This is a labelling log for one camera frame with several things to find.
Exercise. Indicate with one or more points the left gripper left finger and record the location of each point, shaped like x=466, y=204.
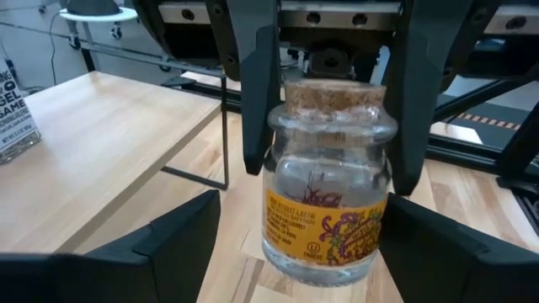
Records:
x=105, y=273

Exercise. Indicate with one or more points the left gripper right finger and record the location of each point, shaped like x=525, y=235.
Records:
x=455, y=269

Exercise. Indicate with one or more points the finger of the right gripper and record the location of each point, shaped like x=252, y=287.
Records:
x=414, y=109
x=259, y=92

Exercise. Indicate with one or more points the white-lid bagel sesame seasoning jar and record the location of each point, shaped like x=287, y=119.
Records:
x=17, y=118

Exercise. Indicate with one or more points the wooden shelf riser black legs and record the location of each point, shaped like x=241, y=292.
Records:
x=105, y=139

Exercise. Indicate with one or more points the wheeled cart base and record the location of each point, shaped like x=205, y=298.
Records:
x=116, y=32

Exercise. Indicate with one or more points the grey round-base floor stand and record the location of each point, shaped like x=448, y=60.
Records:
x=99, y=17

